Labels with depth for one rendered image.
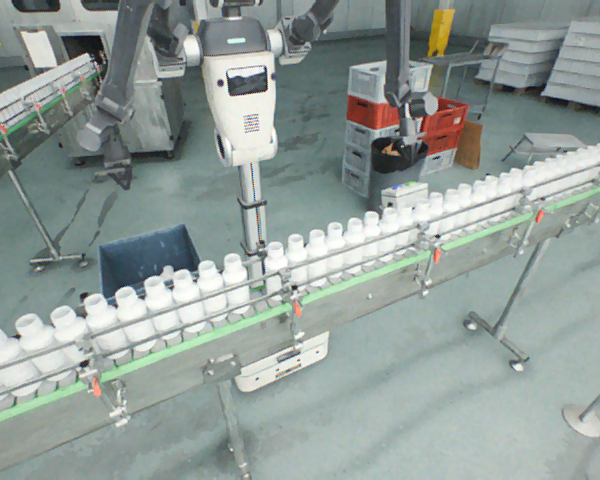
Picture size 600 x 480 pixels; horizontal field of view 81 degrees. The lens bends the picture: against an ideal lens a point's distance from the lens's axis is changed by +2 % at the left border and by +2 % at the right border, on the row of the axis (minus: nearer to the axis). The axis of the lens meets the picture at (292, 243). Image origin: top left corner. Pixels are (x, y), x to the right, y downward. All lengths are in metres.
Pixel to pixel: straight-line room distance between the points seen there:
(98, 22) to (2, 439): 3.84
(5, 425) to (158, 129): 3.81
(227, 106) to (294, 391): 1.39
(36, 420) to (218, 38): 1.16
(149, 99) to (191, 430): 3.44
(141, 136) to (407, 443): 3.95
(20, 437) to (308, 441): 1.18
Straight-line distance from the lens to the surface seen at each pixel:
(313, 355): 1.93
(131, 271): 1.50
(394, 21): 1.11
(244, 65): 1.29
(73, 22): 4.45
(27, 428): 1.02
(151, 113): 4.44
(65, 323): 0.85
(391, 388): 2.02
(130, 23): 0.87
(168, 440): 1.94
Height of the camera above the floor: 1.68
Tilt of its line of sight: 37 degrees down
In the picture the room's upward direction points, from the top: 1 degrees counter-clockwise
